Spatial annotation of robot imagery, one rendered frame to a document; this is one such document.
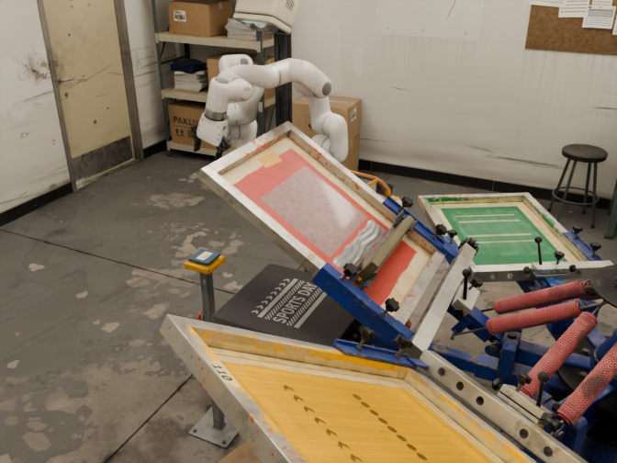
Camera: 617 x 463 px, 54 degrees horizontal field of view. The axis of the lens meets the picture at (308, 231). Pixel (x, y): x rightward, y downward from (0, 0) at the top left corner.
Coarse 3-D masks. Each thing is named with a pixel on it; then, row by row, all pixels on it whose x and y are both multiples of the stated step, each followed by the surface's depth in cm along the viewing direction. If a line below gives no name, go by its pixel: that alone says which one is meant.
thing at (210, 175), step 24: (264, 144) 216; (312, 144) 232; (216, 168) 192; (336, 168) 230; (216, 192) 190; (240, 192) 190; (360, 192) 230; (264, 216) 188; (288, 240) 186; (312, 264) 184; (432, 264) 217; (408, 312) 191
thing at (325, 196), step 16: (288, 160) 223; (304, 160) 228; (288, 176) 216; (304, 176) 221; (320, 176) 226; (304, 192) 214; (320, 192) 219; (336, 192) 224; (320, 208) 212; (336, 208) 217; (352, 208) 222; (336, 224) 210; (352, 224) 215; (400, 256) 216; (400, 272) 210
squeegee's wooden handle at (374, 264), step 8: (408, 216) 217; (400, 224) 211; (408, 224) 213; (392, 232) 212; (400, 232) 207; (392, 240) 201; (384, 248) 195; (392, 248) 198; (376, 256) 190; (384, 256) 192; (368, 264) 188; (376, 264) 188; (360, 272) 191; (368, 272) 189
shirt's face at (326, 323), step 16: (272, 272) 252; (288, 272) 252; (304, 272) 252; (256, 288) 241; (272, 288) 241; (240, 304) 231; (256, 304) 231; (320, 304) 231; (336, 304) 231; (240, 320) 221; (256, 320) 221; (320, 320) 221; (336, 320) 221; (352, 320) 221; (288, 336) 212; (304, 336) 212; (320, 336) 212; (336, 336) 212
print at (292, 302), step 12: (276, 288) 241; (288, 288) 241; (300, 288) 241; (312, 288) 241; (264, 300) 233; (276, 300) 233; (288, 300) 233; (300, 300) 233; (312, 300) 233; (252, 312) 226; (264, 312) 226; (276, 312) 226; (288, 312) 226; (300, 312) 226; (312, 312) 226; (288, 324) 219; (300, 324) 219
